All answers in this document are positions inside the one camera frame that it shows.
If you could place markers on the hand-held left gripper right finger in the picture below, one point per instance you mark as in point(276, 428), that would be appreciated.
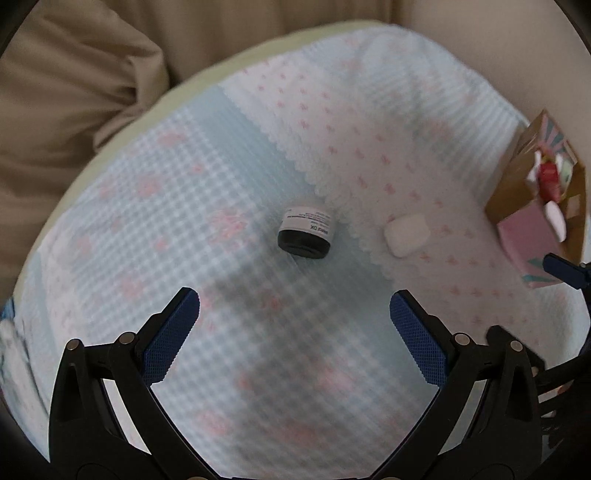
point(418, 341)

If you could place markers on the green round tin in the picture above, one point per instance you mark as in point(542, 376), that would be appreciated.
point(567, 174)

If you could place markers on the crumpled light blue quilt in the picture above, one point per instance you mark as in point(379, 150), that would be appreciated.
point(14, 360)

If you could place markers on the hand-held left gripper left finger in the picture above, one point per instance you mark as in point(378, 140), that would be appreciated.
point(171, 341)

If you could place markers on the white rounded case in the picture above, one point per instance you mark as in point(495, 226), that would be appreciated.
point(406, 234)

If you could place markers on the blue and pink printed blanket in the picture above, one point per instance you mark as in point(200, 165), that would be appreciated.
point(277, 161)

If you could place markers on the small black-capped white jar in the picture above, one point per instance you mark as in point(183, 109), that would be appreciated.
point(304, 233)

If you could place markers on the pink cardboard box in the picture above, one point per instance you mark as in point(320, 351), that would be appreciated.
point(521, 230)

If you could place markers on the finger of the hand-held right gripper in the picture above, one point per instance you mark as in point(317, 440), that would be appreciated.
point(565, 270)

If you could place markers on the red box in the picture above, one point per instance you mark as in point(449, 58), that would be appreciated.
point(549, 180)

